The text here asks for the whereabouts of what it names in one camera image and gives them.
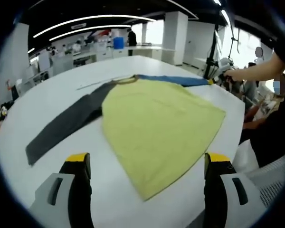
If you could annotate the blue box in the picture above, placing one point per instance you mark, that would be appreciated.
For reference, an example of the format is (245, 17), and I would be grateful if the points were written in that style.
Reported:
(118, 42)

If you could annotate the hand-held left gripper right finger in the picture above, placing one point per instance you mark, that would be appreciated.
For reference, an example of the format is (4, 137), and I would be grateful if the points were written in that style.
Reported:
(216, 197)

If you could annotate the white mesh chair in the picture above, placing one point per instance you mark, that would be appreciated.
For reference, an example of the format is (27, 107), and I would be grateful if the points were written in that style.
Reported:
(270, 180)

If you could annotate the dark soft toy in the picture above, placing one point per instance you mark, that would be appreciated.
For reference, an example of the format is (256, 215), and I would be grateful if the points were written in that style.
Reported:
(2, 111)

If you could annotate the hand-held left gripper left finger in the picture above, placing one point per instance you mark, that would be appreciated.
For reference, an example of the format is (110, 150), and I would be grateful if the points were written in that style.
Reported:
(78, 197)

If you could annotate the yellow blue grey garment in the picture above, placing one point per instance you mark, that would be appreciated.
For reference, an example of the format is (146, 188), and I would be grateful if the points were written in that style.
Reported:
(156, 118)

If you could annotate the white square pillar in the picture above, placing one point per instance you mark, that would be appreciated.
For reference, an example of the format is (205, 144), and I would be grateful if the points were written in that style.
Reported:
(174, 35)

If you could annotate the white lab counter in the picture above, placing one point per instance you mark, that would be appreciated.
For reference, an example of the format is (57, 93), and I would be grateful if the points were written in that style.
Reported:
(142, 51)

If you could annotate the long ceiling light strip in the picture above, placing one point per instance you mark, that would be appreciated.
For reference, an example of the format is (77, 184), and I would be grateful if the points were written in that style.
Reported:
(85, 29)
(85, 20)

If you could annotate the black tripod stand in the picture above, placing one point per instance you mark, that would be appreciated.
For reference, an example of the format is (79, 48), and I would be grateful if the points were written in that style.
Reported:
(210, 59)

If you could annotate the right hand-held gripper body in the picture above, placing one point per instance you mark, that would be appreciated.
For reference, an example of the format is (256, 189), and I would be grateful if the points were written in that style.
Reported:
(224, 65)

